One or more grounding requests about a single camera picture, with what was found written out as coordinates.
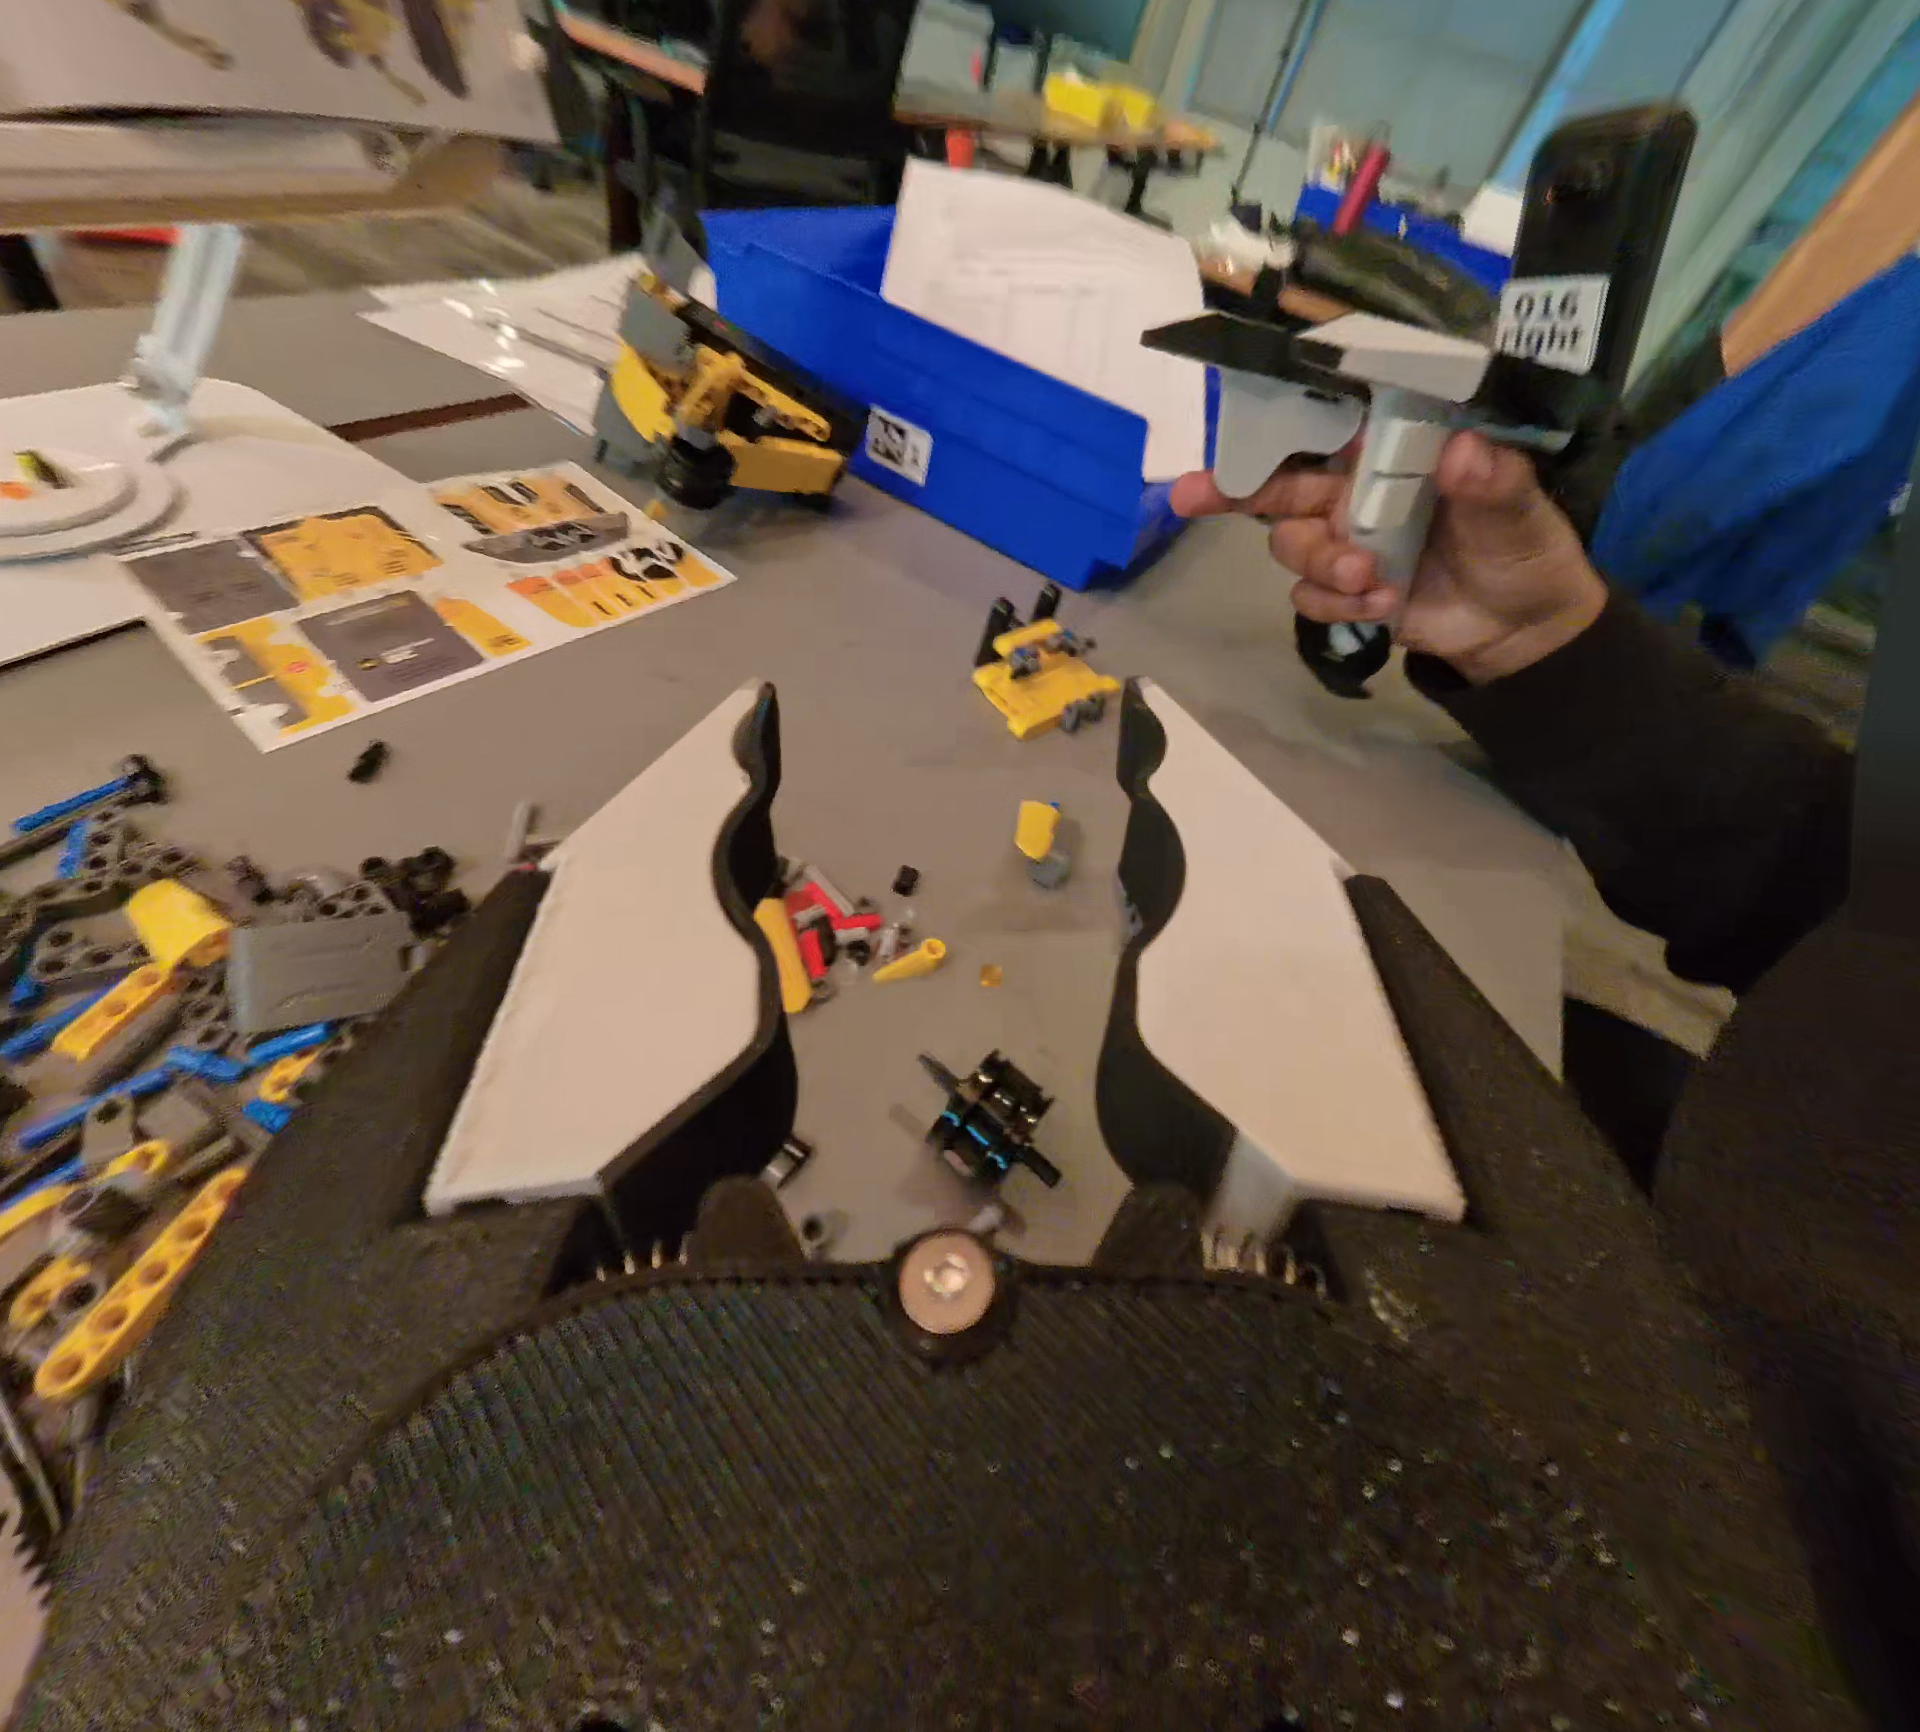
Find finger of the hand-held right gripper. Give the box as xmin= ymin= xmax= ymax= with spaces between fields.
xmin=1297 ymin=309 xmax=1506 ymax=411
xmin=1141 ymin=266 xmax=1353 ymax=392

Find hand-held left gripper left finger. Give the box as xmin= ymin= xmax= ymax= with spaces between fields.
xmin=424 ymin=678 xmax=801 ymax=1220

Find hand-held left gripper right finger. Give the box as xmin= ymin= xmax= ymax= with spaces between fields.
xmin=1094 ymin=675 xmax=1470 ymax=1240

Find person's right forearm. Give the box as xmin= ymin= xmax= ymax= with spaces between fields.
xmin=1403 ymin=583 xmax=1863 ymax=991

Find person's right hand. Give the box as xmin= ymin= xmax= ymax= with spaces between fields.
xmin=1166 ymin=430 xmax=1611 ymax=690

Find small blue crate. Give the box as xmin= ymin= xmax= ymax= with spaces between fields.
xmin=1293 ymin=178 xmax=1519 ymax=264

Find white printed paper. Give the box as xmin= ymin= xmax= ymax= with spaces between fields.
xmin=882 ymin=156 xmax=1215 ymax=481

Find wooden panel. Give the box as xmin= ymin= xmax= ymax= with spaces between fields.
xmin=1717 ymin=95 xmax=1920 ymax=376

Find wooden background table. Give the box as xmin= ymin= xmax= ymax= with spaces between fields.
xmin=893 ymin=87 xmax=1225 ymax=226

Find small heap of red pins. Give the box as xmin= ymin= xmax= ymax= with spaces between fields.
xmin=750 ymin=857 xmax=888 ymax=1017

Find blue cloth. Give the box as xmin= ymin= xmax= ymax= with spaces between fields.
xmin=1590 ymin=253 xmax=1920 ymax=669

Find blue plastic bin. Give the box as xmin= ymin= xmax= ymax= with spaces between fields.
xmin=703 ymin=203 xmax=1202 ymax=593

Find yellow boxes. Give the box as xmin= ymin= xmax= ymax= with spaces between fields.
xmin=1042 ymin=69 xmax=1164 ymax=132

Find yellow grey toy wedge assembly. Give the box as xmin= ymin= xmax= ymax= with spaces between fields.
xmin=1012 ymin=795 xmax=1083 ymax=891

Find yellow toy brick assembly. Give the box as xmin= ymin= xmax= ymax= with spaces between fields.
xmin=967 ymin=583 xmax=1129 ymax=742

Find yellow grey sticker sheet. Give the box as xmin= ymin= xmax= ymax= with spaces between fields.
xmin=116 ymin=460 xmax=738 ymax=756

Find pile of toy building pieces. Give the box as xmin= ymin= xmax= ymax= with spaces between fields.
xmin=0 ymin=753 xmax=564 ymax=1553

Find yellow toy vehicle model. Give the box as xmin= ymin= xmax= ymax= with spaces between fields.
xmin=592 ymin=207 xmax=864 ymax=520

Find black office chair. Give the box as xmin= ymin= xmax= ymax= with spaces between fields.
xmin=704 ymin=0 xmax=924 ymax=212

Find person's black clothing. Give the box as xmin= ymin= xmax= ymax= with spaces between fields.
xmin=1560 ymin=921 xmax=1920 ymax=1732

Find white stand base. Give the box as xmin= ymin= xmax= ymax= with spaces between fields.
xmin=0 ymin=118 xmax=512 ymax=669

